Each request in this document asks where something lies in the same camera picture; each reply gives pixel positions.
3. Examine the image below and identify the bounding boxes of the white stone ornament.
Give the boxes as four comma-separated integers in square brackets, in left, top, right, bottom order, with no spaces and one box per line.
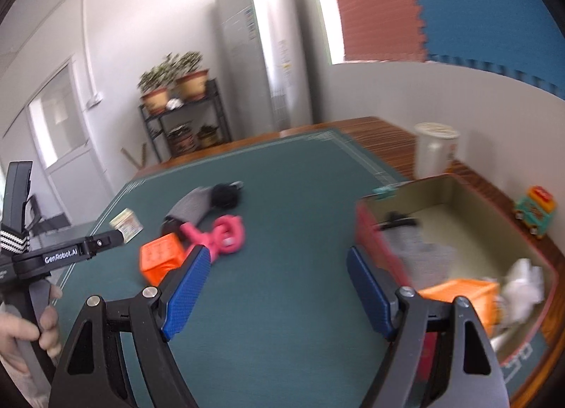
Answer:
[166,98,184,111]

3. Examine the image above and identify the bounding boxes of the red tin storage box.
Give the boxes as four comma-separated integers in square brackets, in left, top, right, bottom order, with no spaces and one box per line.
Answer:
[355,175,557,395]

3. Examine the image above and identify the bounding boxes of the light orange embossed toy cube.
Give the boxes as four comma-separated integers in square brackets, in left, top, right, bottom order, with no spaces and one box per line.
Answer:
[416,278,502,338]

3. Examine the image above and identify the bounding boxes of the teal orange toy bus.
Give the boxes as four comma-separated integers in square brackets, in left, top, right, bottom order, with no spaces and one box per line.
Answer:
[513,185,557,240]

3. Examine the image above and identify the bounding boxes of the large grey knit glove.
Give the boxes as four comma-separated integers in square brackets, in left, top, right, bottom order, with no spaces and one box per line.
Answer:
[379,211,456,290]

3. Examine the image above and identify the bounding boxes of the white mesh sachet bag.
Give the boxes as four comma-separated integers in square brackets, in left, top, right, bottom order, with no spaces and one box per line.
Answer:
[490,258,545,353]

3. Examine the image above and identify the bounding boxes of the small grey knit glove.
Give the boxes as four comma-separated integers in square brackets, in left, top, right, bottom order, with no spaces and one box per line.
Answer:
[161,187,212,242]

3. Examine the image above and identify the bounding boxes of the red foam wall mat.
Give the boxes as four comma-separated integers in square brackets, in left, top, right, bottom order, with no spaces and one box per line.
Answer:
[337,0,427,62]

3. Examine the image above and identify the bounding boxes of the wooden sticks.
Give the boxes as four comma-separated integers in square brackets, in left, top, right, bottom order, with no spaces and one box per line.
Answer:
[119,142,150,172]

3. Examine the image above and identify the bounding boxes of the right terracotta plant pot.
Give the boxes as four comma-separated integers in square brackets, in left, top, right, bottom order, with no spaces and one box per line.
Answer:
[175,69,209,101]

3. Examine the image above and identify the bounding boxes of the black metal chair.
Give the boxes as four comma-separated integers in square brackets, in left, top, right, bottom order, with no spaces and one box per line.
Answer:
[27,195,71,237]

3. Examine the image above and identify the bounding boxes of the white standing air conditioner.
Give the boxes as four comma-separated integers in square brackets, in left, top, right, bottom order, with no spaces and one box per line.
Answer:
[216,0,312,137]

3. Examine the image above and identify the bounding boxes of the blue foam wall mat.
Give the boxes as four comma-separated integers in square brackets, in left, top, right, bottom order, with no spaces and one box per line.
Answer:
[418,0,564,97]

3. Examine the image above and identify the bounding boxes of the terracotta plant pot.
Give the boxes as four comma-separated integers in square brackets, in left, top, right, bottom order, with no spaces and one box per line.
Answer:
[175,69,209,101]
[142,87,170,115]

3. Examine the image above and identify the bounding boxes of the pink twisted rubber toy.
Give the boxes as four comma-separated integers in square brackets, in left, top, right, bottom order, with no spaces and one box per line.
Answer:
[180,215,245,265]

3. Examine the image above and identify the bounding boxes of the white plastic jar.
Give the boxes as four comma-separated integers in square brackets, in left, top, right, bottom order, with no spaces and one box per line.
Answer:
[415,122,460,179]

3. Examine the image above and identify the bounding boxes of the yellow cardboard box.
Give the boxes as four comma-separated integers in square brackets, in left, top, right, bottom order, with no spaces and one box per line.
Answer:
[110,208,144,243]

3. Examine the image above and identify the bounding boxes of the black metal plant shelf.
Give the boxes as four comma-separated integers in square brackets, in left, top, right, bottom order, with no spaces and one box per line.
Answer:
[138,79,233,163]

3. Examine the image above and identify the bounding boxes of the white door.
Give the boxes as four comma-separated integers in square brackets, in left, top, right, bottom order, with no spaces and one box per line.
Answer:
[27,60,113,224]

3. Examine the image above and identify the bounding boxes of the left terracotta plant pot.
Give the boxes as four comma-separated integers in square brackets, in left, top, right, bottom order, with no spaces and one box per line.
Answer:
[142,87,170,115]

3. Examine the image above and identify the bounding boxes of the person's left hand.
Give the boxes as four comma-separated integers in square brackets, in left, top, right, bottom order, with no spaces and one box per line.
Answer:
[0,304,62,376]

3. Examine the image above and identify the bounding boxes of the green table mat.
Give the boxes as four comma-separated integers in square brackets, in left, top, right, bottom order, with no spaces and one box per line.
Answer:
[50,126,551,408]

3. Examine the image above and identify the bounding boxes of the small bonsai pot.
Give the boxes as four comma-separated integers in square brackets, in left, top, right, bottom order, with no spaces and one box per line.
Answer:
[197,125,220,149]

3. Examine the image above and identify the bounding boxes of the black fuzzy pompom keychain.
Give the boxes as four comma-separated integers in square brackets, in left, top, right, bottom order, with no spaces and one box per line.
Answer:
[211,181,243,210]

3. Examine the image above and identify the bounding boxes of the dark decorated pot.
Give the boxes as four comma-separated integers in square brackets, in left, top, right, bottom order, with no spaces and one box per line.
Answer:
[167,124,197,157]

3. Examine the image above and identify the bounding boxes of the small teal clip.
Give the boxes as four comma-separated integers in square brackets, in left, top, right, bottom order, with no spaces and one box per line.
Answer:
[373,185,397,199]

